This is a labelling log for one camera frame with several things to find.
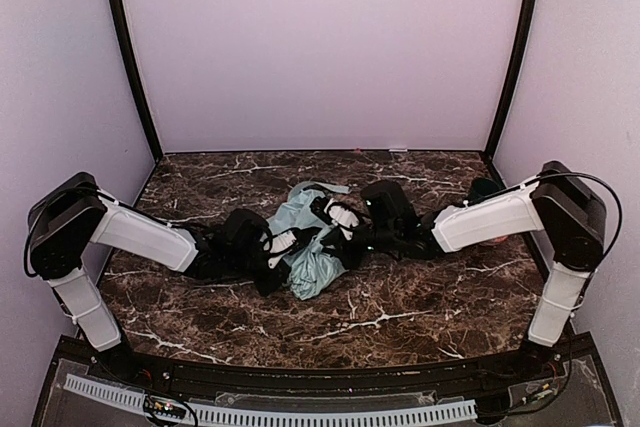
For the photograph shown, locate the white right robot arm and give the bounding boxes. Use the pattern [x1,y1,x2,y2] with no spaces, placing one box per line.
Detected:
[311,161,615,348]

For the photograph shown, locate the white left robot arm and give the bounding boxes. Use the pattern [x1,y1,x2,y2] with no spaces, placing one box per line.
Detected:
[23,172,318,352]

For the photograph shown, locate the black front table rail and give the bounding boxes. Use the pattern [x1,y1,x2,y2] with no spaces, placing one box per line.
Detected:
[54,336,596,401]

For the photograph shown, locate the black right corner post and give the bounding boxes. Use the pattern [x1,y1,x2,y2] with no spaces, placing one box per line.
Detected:
[483,0,536,163]

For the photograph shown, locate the dark green mug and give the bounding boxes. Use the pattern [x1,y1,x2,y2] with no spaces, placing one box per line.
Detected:
[466,177,501,202]

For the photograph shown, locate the grey slotted cable duct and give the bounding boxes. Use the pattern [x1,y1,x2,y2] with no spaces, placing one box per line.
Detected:
[62,374,477,426]

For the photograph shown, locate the black and mint umbrella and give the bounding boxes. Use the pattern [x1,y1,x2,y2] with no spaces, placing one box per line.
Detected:
[267,181,350,300]

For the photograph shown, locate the black left corner post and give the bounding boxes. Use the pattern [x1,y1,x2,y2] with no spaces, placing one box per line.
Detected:
[108,0,164,163]

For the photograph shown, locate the black corner post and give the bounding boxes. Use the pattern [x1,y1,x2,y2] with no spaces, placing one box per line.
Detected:
[483,0,536,163]
[108,0,164,163]

